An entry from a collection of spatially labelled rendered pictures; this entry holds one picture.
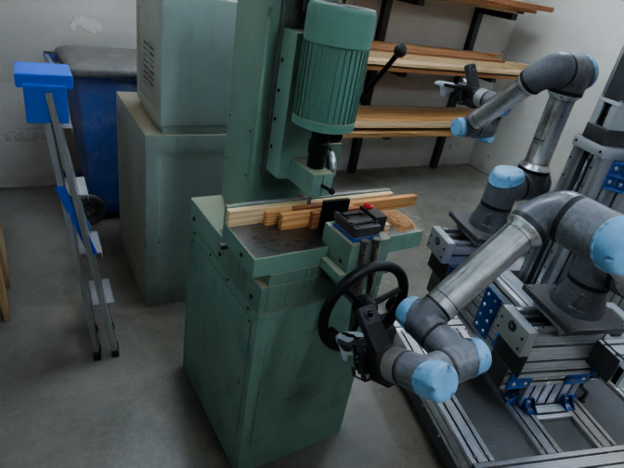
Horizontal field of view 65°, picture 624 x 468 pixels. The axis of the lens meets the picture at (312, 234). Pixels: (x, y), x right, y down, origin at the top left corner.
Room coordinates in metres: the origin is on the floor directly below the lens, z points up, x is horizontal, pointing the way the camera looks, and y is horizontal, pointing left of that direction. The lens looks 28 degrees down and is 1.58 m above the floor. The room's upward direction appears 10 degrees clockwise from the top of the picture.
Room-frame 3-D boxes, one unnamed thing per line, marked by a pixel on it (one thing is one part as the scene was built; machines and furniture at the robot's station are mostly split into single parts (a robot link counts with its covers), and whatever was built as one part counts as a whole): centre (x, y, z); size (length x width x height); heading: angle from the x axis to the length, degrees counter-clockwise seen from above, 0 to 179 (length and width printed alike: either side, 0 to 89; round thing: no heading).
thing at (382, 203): (1.44, -0.09, 0.92); 0.59 x 0.02 x 0.04; 126
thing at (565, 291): (1.27, -0.82, 0.87); 0.15 x 0.15 x 0.10
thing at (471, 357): (0.80, -0.34, 0.93); 0.11 x 0.11 x 0.08; 34
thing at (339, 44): (1.35, 0.03, 1.35); 0.18 x 0.18 x 0.31
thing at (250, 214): (1.39, 0.00, 0.93); 0.60 x 0.02 x 0.05; 126
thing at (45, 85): (1.57, 0.89, 0.58); 0.27 x 0.25 x 1.16; 122
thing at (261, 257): (1.29, -0.08, 0.87); 0.61 x 0.30 x 0.06; 126
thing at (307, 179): (1.36, 0.04, 1.03); 0.14 x 0.07 x 0.09; 36
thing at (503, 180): (1.74, -0.67, 0.98); 0.13 x 0.12 x 0.14; 123
